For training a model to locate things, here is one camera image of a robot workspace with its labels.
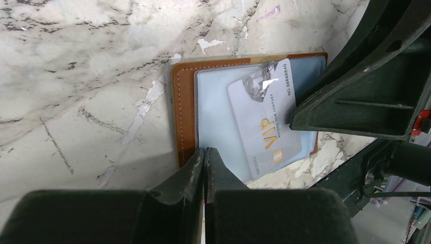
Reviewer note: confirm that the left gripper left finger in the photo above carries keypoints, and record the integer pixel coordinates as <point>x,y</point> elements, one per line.
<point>169,213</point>

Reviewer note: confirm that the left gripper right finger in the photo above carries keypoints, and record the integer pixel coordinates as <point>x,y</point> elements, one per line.
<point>235,213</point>

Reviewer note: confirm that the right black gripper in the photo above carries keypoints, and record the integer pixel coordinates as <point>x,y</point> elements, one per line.
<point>375,87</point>

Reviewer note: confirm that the brown leather card holder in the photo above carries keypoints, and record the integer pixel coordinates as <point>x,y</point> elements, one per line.
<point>202,109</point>

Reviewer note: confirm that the silver VIP card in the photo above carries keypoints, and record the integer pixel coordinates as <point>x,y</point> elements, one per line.
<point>262,104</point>

